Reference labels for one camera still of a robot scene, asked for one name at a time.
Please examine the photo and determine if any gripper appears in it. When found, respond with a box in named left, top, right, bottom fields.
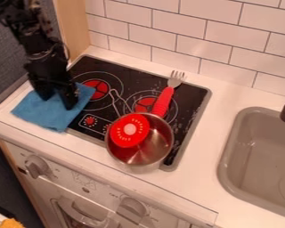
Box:
left=22, top=47, right=81, bottom=111

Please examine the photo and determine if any toy sink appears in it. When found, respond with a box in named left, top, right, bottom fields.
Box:
left=216, top=106, right=285, bottom=221

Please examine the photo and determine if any silver pot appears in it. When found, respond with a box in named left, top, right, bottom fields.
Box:
left=102, top=88, right=176, bottom=175

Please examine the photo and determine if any blue cloth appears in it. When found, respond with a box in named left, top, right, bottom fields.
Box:
left=10, top=81, right=98, bottom=134

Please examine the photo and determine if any toy stove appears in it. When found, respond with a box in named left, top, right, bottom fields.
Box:
left=62, top=54, right=213, bottom=173

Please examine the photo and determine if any red-handled fork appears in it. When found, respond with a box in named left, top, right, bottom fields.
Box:
left=150, top=69, right=188, bottom=119

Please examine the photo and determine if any yellow cloth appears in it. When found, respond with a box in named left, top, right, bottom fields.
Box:
left=0, top=218, right=27, bottom=228

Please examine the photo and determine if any red round toy slice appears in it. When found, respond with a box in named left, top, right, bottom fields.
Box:
left=108, top=113, right=152, bottom=149

